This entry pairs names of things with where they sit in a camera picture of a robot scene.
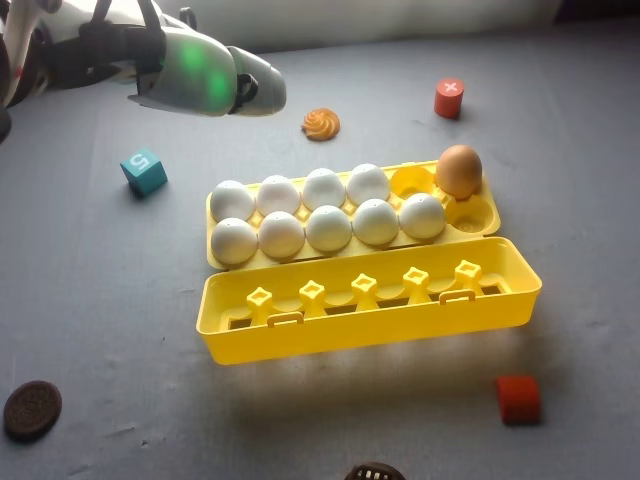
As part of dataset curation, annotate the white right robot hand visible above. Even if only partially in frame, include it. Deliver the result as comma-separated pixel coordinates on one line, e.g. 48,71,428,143
127,27,288,118

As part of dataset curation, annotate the yellowish brown egg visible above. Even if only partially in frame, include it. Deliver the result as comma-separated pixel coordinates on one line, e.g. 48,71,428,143
435,144,485,201

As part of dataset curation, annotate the yellow plastic egg box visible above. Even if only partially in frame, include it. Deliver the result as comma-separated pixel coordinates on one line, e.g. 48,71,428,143
195,159,544,367

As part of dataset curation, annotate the teal number cube block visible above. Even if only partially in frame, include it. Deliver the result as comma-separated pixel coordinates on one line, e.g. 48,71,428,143
119,146,169,198

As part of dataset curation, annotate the orange swirl toy cookie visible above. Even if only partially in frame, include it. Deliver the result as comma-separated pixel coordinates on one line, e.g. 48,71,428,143
300,107,342,142

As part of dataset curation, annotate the grey table cloth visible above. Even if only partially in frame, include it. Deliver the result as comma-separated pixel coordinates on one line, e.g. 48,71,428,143
0,19,640,480

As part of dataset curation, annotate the red cylinder block with cross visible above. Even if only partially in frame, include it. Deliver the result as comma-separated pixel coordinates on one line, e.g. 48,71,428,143
433,77,466,120

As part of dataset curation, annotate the chocolate sandwich toy cookie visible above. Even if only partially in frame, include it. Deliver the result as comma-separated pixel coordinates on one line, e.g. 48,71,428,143
2,380,64,443

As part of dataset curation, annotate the brown lattice toy biscuit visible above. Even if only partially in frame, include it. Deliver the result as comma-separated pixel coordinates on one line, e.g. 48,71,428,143
343,461,407,480

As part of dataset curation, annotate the red rounded wooden block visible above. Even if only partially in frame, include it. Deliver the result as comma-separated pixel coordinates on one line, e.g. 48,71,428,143
494,375,543,427

